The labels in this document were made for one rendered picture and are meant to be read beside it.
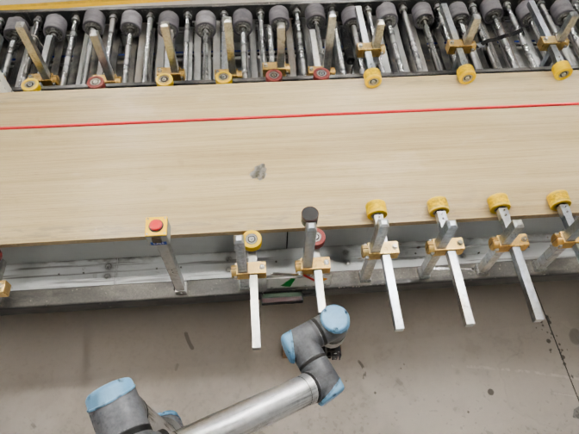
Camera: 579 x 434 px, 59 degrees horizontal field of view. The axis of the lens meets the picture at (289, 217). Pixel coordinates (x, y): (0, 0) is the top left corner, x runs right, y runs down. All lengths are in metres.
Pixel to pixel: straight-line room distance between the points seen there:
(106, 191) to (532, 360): 2.27
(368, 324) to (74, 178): 1.64
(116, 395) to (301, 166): 1.28
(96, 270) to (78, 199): 0.34
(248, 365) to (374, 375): 0.65
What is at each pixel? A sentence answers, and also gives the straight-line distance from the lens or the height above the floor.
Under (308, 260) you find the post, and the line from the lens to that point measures 1.95.
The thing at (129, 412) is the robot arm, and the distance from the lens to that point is 1.31.
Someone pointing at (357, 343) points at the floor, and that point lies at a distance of 2.84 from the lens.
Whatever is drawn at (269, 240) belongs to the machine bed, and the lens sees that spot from 2.25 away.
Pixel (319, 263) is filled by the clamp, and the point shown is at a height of 0.87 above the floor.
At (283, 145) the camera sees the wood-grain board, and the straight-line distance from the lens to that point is 2.28.
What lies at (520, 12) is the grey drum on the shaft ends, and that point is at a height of 0.82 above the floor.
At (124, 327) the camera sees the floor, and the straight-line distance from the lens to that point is 2.95.
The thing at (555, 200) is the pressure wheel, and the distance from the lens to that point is 2.32.
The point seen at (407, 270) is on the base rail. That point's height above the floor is 0.70.
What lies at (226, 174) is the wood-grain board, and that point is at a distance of 2.20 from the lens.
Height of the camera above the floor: 2.68
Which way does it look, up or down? 59 degrees down
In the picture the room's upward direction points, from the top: 2 degrees clockwise
